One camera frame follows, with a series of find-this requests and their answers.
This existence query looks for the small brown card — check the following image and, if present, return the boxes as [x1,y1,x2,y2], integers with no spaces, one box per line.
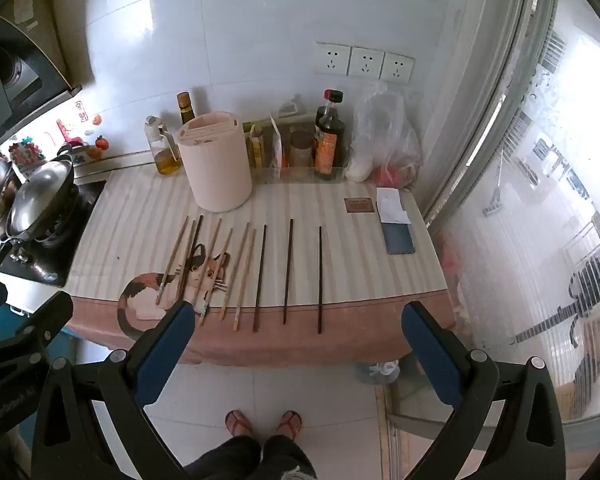
[343,197,378,215]

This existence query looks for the striped cat print tablecloth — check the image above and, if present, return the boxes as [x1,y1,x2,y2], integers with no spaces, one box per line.
[64,167,457,367]

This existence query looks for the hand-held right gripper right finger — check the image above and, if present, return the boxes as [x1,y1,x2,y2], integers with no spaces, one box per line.
[402,301,566,480]

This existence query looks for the white grey plastic object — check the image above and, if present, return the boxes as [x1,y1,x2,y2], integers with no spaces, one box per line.
[278,94,306,119]

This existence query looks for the white orange seasoning packet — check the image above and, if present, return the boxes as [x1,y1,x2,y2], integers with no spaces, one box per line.
[269,115,286,169]

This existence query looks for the clear plastic organizer tray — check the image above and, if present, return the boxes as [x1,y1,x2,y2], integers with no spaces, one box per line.
[251,159,352,184]

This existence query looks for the clear plastic bag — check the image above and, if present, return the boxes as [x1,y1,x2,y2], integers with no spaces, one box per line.
[344,81,423,192]

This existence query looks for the grey window frame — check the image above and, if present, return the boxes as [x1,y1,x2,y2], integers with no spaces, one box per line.
[419,0,563,233]

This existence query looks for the clear plastic bottle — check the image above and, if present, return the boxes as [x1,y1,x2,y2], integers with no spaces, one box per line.
[357,358,406,387]

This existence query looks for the glass oil dispenser bottle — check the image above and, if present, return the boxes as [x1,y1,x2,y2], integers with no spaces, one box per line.
[144,115,182,176]

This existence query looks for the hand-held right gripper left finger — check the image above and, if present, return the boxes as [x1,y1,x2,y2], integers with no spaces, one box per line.
[30,300,197,480]

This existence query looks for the yellow green seasoning box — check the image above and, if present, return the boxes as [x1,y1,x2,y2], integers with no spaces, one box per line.
[247,122,266,169]

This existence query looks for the dark bottle with gold cap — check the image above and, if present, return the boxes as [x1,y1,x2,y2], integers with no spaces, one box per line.
[176,91,196,126]

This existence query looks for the person's legs in dark trousers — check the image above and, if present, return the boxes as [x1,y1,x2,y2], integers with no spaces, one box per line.
[184,434,319,480]

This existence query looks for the range hood chimney cover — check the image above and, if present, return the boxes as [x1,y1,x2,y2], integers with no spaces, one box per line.
[12,0,81,87]

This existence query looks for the black gas stove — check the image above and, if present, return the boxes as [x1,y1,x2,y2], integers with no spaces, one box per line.
[0,179,107,288]

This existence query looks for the person's right sandalled foot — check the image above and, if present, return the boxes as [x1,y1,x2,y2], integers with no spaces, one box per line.
[275,409,304,439]

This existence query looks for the wok with steel lid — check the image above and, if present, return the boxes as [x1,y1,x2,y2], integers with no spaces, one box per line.
[0,156,82,292]

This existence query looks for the pink plastic decoration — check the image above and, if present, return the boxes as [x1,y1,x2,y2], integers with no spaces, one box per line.
[54,119,89,149]

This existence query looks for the dark blue flat case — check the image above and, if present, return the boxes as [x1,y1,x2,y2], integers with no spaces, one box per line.
[381,220,416,256]

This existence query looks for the pink round chopstick holder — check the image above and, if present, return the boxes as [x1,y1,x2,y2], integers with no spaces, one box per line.
[176,111,254,213]

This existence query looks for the white wall socket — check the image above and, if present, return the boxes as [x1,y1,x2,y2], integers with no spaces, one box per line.
[315,41,352,77]
[379,52,415,86]
[348,46,385,80]

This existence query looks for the dark bottle with orange label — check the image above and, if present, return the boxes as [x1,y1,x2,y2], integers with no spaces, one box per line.
[313,89,347,181]

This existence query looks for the person's sandalled foot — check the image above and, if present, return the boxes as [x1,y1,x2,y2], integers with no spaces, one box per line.
[275,409,304,439]
[224,409,255,439]

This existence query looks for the dark wooden chopstick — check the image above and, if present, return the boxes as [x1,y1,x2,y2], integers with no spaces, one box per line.
[317,225,324,334]
[282,218,294,325]
[176,215,203,307]
[253,224,268,333]

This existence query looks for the black range hood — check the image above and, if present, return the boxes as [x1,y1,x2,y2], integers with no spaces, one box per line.
[0,24,82,157]

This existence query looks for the colourful toy decoration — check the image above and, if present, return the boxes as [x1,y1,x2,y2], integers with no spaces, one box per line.
[7,134,47,167]

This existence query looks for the person's left sandalled foot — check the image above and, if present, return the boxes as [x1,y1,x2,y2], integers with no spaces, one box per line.
[224,409,255,439]

